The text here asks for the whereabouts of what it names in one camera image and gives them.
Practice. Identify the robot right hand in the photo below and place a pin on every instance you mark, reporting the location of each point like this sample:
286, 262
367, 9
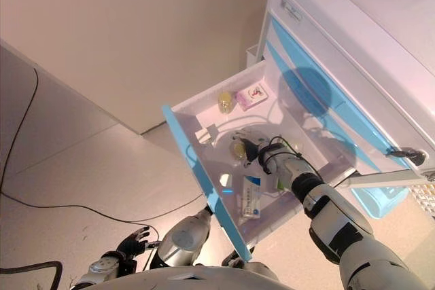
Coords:
254, 150

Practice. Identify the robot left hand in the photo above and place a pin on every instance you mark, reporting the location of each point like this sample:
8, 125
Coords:
134, 246

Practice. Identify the clear capsule bottle green label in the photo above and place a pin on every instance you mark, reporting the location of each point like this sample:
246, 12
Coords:
238, 150

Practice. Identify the blue front cart drawer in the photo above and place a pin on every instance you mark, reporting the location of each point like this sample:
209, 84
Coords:
277, 59
299, 55
244, 123

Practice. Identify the green white medicine box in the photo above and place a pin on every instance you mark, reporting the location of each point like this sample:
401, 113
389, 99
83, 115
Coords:
281, 185

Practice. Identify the blue white medicine box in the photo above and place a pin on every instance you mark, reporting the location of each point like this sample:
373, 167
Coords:
251, 195

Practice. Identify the pink white medicine box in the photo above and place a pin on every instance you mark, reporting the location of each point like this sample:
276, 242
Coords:
253, 97

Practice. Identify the robot left leg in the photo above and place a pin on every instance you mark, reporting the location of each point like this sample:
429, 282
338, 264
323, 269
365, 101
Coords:
183, 235

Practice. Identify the robot leg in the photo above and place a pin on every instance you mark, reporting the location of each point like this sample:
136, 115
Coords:
183, 235
232, 262

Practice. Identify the small white box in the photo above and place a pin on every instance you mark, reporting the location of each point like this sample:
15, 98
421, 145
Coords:
205, 133

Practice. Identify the clear bottle yellow capsules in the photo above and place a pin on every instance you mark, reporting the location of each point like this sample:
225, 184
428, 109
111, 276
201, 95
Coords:
225, 101

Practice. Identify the grey robot torso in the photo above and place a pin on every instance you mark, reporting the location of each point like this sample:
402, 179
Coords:
204, 280

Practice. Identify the white side bin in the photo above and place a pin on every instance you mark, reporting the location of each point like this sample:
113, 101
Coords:
252, 55

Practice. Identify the robot right leg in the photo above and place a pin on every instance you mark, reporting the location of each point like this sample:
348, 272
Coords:
232, 262

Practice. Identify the light blue waste bin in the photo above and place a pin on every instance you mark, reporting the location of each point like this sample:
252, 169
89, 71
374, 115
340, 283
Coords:
377, 201

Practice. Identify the black cart lock key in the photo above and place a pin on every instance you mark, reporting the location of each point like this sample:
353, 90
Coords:
409, 154

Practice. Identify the white blue medical cart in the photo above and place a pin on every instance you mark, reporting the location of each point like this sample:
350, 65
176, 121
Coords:
374, 32

